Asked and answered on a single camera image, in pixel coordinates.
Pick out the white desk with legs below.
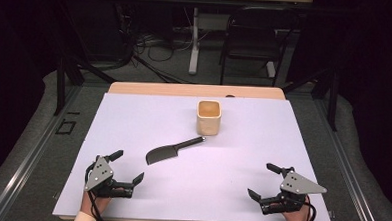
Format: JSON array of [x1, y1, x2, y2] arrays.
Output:
[[169, 0, 316, 82]]

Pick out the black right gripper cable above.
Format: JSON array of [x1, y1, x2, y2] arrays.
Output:
[[291, 194, 318, 221]]

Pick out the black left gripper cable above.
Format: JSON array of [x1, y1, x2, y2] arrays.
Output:
[[83, 164, 110, 221]]

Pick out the tangle of floor cables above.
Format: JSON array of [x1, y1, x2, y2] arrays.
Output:
[[116, 6, 197, 85]]

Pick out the white table cover sheet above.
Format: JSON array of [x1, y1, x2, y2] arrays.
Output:
[[51, 88, 338, 221]]

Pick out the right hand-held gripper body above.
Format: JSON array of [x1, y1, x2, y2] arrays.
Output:
[[259, 164, 330, 218]]

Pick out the black kitchen knife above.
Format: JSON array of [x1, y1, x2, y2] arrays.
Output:
[[145, 133, 207, 169]]

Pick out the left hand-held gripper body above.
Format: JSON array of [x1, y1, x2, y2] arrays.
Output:
[[83, 155, 137, 200]]

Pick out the light wooden table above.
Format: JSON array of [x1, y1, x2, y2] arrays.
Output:
[[107, 80, 287, 102]]

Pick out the person's left hand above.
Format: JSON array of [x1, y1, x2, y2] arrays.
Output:
[[79, 185, 126, 219]]

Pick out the black metal stand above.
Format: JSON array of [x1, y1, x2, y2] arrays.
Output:
[[279, 62, 341, 133], [53, 48, 118, 119]]

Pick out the black folding chair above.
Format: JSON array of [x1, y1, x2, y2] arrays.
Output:
[[217, 4, 302, 90]]

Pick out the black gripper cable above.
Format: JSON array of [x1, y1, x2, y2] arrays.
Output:
[[291, 194, 318, 221], [83, 164, 110, 221]]

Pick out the beige square cup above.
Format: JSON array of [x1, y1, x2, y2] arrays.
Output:
[[195, 99, 223, 138]]

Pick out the person's right hand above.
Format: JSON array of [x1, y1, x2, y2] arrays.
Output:
[[268, 201, 312, 221]]

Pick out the metal floor rail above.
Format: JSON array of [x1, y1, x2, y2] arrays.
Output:
[[308, 95, 390, 221], [0, 81, 83, 221]]

